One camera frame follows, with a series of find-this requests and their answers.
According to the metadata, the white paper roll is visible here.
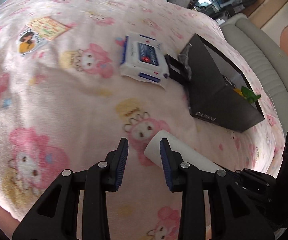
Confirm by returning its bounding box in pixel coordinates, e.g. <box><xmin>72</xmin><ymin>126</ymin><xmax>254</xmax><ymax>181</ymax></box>
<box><xmin>144</xmin><ymin>130</ymin><xmax>224</xmax><ymax>173</ymax></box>

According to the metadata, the white blue wet wipes pack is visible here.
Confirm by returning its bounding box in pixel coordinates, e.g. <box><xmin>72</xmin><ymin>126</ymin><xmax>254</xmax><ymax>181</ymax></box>
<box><xmin>119</xmin><ymin>33</ymin><xmax>169</xmax><ymax>88</ymax></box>

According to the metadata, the green yellow toy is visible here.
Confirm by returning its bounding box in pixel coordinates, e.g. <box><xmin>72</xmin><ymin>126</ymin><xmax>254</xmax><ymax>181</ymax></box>
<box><xmin>233</xmin><ymin>86</ymin><xmax>261</xmax><ymax>103</ymax></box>

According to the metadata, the pink cartoon print blanket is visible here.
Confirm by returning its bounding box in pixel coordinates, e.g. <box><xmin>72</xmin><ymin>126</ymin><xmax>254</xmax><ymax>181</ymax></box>
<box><xmin>0</xmin><ymin>0</ymin><xmax>285</xmax><ymax>239</ymax></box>

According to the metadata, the grey upholstered headboard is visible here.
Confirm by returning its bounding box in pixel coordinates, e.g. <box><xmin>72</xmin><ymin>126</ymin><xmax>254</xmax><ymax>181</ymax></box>
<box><xmin>219</xmin><ymin>17</ymin><xmax>288</xmax><ymax>145</ymax></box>

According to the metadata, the black cardboard shoe box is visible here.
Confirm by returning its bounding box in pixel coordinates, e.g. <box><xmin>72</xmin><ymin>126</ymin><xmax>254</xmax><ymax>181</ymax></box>
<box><xmin>178</xmin><ymin>34</ymin><xmax>264</xmax><ymax>132</ymax></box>

